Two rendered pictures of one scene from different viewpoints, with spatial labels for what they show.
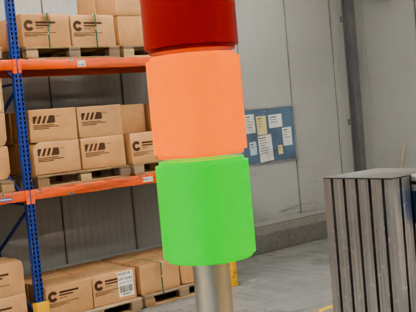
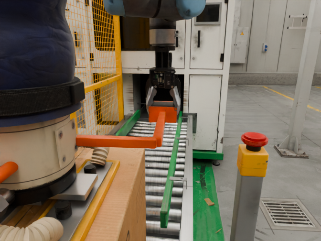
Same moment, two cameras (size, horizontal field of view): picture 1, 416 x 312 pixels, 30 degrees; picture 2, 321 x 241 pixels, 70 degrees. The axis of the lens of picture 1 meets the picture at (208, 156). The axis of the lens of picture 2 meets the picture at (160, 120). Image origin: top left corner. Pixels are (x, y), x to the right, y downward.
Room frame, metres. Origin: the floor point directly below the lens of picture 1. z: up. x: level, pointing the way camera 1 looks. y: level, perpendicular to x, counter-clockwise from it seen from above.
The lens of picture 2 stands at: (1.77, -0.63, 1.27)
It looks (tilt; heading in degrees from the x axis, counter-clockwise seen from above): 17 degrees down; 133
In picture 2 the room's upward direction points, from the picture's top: straight up
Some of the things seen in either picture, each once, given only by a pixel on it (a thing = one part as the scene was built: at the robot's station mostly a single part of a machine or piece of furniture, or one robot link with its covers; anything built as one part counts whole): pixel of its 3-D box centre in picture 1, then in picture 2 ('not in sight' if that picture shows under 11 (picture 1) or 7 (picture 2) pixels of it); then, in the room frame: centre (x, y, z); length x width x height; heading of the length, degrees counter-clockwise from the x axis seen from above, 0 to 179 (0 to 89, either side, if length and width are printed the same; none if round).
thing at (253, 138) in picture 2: not in sight; (253, 142); (1.56, -0.01, 1.02); 0.07 x 0.07 x 0.04
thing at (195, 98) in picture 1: (196, 105); not in sight; (0.41, 0.00, 2.24); 0.05 x 0.05 x 0.05
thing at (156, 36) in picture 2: not in sight; (164, 38); (1.31, -0.11, 1.30); 0.08 x 0.08 x 0.05
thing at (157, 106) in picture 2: not in sight; (163, 111); (1.29, -0.10, 1.08); 0.09 x 0.08 x 0.05; 39
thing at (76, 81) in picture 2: not in sight; (20, 91); (1.28, -0.49, 1.19); 0.23 x 0.23 x 0.04
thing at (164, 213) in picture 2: not in sight; (181, 144); (0.81, 0.62, 0.60); 1.60 x 0.10 x 0.09; 126
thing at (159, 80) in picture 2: not in sight; (162, 67); (1.31, -0.12, 1.22); 0.09 x 0.08 x 0.12; 129
